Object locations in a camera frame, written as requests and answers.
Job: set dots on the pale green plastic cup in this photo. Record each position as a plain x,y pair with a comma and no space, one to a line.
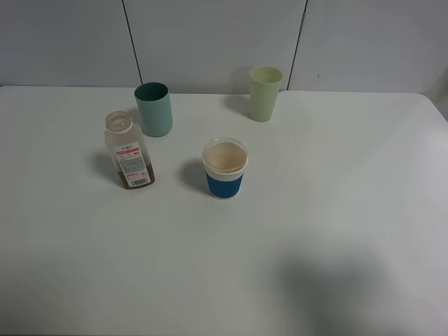
265,86

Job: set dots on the blue sleeved paper cup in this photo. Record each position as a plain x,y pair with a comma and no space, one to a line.
224,161

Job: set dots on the teal plastic cup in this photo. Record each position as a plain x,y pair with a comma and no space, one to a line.
155,110

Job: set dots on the clear plastic drink bottle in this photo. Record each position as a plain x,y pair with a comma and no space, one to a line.
124,141

